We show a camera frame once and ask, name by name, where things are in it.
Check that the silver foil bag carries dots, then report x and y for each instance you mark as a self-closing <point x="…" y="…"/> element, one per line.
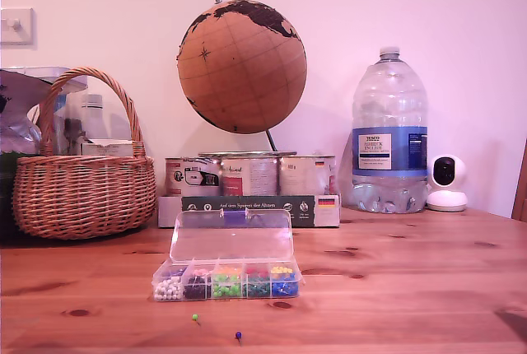
<point x="16" y="123"/>

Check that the small white cardboard box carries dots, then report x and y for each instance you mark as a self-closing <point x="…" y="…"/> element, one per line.
<point x="107" y="148"/>

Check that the heap of black pins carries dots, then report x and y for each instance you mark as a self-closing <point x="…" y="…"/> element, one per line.
<point x="197" y="290"/>

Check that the white plastic bottle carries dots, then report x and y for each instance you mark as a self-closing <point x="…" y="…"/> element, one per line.
<point x="92" y="119"/>

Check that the blue-headed pin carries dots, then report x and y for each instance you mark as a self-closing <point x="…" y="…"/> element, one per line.
<point x="238" y="335"/>

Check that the green-headed pin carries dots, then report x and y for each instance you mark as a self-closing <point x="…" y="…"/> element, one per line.
<point x="195" y="317"/>

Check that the clear plastic pin organiser box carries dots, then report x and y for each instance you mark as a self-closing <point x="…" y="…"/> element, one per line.
<point x="230" y="238"/>

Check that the dark green package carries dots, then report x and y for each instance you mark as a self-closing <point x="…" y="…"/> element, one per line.
<point x="6" y="189"/>

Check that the small white round camera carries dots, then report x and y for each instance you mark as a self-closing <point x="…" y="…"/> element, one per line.
<point x="446" y="201"/>

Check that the white labelled tin can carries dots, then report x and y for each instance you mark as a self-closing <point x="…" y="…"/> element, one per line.
<point x="191" y="177"/>
<point x="304" y="177"/>

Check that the cork globe on metal stand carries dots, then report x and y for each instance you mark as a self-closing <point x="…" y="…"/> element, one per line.
<point x="239" y="74"/>

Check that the tin can with red label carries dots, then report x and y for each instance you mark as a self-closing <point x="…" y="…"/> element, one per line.
<point x="249" y="177"/>

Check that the clear plastic container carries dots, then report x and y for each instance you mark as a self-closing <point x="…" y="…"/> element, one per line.
<point x="72" y="103"/>

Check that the heap of teal pins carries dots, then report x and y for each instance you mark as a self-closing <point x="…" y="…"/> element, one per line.
<point x="258" y="288"/>

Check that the heap of orange pins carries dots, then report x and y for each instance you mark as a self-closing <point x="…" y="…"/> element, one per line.
<point x="228" y="272"/>

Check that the heap of red pins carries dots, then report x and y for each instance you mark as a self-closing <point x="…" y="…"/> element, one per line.
<point x="257" y="271"/>

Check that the heap of purple pins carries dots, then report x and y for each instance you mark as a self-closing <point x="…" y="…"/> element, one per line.
<point x="175" y="273"/>

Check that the heap of light green pins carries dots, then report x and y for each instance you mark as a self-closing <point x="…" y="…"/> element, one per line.
<point x="225" y="288"/>

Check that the cardboard tray with dark sleeve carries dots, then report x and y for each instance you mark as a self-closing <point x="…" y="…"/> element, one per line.
<point x="325" y="214"/>

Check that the large clear water bottle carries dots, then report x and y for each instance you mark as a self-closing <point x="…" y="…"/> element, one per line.
<point x="387" y="103"/>

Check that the heap of white pins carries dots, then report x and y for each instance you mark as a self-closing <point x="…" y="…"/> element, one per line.
<point x="168" y="290"/>

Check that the white wall light switch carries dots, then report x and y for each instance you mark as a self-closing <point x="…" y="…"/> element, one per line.
<point x="20" y="37"/>

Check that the heap of yellow pins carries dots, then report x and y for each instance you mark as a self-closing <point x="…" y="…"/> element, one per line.
<point x="282" y="270"/>

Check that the heap of blue pins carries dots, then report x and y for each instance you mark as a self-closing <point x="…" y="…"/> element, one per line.
<point x="284" y="287"/>

